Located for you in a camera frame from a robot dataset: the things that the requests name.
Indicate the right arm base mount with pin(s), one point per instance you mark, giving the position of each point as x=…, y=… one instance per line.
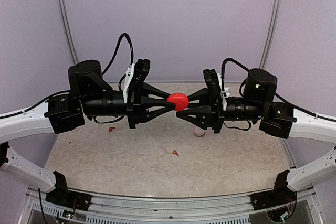
x=280, y=194

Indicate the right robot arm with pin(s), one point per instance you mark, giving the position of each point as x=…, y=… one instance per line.
x=255, y=105

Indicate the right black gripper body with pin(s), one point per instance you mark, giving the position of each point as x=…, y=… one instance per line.
x=218, y=117

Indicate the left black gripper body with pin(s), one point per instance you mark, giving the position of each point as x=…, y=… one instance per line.
x=133, y=110

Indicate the red earbud with yellow tip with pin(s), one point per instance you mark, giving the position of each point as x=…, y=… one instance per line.
x=175, y=152

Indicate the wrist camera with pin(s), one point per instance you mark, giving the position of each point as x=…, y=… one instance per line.
x=134, y=76
x=216, y=90

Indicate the pink earbud charging case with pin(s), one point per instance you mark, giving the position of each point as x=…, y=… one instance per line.
x=199, y=132

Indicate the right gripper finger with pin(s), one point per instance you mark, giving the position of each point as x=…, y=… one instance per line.
x=202, y=96
x=199, y=116

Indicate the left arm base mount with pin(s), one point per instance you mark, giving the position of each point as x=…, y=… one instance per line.
x=61, y=195

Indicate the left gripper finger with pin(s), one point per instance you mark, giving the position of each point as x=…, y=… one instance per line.
x=153, y=110
x=150, y=93

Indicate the right aluminium frame post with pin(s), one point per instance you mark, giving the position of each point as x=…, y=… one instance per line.
x=270, y=33

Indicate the front aluminium rail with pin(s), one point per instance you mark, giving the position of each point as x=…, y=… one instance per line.
x=105, y=208

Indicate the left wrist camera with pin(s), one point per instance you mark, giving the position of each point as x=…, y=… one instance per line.
x=134, y=76

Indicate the red earbud charging case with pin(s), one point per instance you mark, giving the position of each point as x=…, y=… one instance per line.
x=180, y=100

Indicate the aluminium frame post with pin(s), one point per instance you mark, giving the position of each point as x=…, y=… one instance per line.
x=67, y=31
x=270, y=33

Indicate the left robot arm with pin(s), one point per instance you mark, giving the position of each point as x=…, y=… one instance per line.
x=89, y=96

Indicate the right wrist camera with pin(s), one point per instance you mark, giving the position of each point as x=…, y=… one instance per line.
x=216, y=90

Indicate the left aluminium frame post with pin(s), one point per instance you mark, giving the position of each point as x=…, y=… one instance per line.
x=67, y=31

